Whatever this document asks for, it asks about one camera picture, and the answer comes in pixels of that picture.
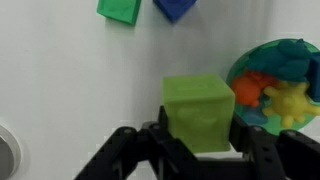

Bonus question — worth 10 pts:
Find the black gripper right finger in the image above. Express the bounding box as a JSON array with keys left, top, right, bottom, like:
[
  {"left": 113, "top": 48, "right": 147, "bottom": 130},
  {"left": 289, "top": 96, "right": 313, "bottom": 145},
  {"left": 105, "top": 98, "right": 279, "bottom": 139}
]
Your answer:
[{"left": 229, "top": 114, "right": 320, "bottom": 180}]

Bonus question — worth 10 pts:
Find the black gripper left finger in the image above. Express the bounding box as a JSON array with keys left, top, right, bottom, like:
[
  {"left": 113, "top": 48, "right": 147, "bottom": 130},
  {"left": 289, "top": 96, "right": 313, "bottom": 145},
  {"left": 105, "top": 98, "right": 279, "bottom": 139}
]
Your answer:
[{"left": 74, "top": 106, "right": 200, "bottom": 180}]

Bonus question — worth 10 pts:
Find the yellow-green block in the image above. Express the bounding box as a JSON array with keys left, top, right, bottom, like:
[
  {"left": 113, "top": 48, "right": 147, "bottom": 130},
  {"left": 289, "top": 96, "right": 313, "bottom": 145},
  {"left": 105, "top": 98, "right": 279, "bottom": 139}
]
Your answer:
[{"left": 162, "top": 74, "right": 235, "bottom": 153}]

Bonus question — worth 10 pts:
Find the blue block in bowl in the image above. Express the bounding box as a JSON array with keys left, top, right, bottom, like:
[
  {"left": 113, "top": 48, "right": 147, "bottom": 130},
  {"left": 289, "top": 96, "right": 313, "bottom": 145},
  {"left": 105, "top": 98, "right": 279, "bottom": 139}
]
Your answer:
[{"left": 308, "top": 52, "right": 320, "bottom": 102}]

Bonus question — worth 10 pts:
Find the green block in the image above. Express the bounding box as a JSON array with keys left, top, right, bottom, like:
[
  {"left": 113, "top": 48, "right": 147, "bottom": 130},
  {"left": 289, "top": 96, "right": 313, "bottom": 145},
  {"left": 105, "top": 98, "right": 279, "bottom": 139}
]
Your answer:
[{"left": 97, "top": 0, "right": 141, "bottom": 25}]

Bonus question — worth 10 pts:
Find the blue block on table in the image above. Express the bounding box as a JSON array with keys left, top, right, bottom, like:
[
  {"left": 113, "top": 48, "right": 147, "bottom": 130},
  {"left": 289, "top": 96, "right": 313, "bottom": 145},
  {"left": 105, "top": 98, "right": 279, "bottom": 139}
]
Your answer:
[{"left": 153, "top": 0, "right": 197, "bottom": 23}]

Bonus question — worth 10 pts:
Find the green patterned bowl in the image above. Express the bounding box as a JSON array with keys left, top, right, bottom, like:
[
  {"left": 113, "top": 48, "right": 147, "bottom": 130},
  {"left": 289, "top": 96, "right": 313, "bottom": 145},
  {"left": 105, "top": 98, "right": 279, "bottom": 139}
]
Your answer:
[{"left": 227, "top": 39, "right": 320, "bottom": 132}]

